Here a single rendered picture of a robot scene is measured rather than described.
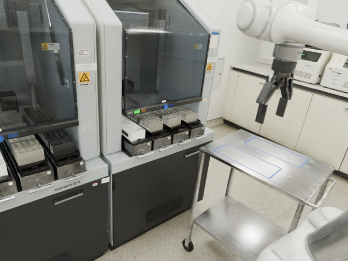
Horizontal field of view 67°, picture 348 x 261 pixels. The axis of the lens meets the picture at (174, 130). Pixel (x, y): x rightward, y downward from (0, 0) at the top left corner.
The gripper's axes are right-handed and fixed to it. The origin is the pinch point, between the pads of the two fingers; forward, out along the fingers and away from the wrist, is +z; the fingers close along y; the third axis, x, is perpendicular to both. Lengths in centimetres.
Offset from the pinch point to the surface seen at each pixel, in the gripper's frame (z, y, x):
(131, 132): 33, -14, 71
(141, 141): 38, -10, 67
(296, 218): 48, 20, -14
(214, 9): -37, 167, 186
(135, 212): 89, -13, 66
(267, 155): 38, 42, 17
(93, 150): 41, -35, 75
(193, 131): 41, 31, 66
